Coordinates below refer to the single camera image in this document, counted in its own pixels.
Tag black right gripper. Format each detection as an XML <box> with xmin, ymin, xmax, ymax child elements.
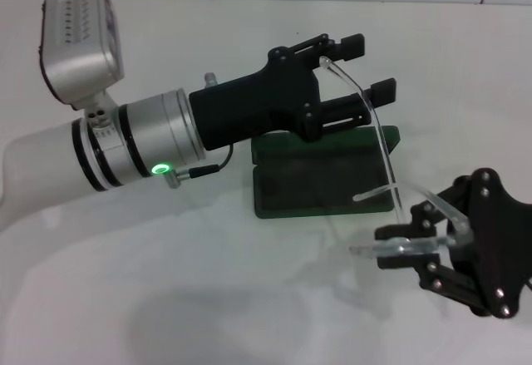
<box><xmin>375</xmin><ymin>168</ymin><xmax>532</xmax><ymax>320</ymax></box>

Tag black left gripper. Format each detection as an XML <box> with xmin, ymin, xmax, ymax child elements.
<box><xmin>189</xmin><ymin>32</ymin><xmax>397</xmax><ymax>152</ymax></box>

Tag clear frame glasses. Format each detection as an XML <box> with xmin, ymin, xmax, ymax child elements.
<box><xmin>318</xmin><ymin>55</ymin><xmax>475</xmax><ymax>260</ymax></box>

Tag green glasses case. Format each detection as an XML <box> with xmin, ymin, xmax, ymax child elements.
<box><xmin>250</xmin><ymin>125</ymin><xmax>401</xmax><ymax>219</ymax></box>

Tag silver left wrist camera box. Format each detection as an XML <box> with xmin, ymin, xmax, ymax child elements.
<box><xmin>39</xmin><ymin>0</ymin><xmax>126</xmax><ymax>112</ymax></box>

